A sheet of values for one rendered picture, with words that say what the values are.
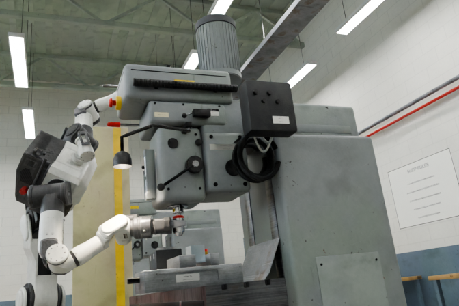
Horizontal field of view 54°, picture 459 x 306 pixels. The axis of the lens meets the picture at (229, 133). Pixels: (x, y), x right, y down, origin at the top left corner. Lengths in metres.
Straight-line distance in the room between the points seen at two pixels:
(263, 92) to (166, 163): 0.48
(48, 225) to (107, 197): 1.76
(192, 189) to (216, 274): 0.38
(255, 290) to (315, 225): 0.66
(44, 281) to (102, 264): 1.28
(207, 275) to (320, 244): 0.49
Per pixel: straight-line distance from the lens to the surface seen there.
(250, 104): 1.73
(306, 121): 2.14
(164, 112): 1.88
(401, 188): 7.01
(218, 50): 2.13
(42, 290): 2.31
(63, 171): 2.07
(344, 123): 2.26
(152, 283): 1.56
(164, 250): 2.16
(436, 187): 6.56
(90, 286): 3.55
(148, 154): 1.91
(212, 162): 1.87
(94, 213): 3.60
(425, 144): 6.66
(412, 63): 6.94
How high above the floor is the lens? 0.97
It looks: 19 degrees up
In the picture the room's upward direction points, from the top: 6 degrees counter-clockwise
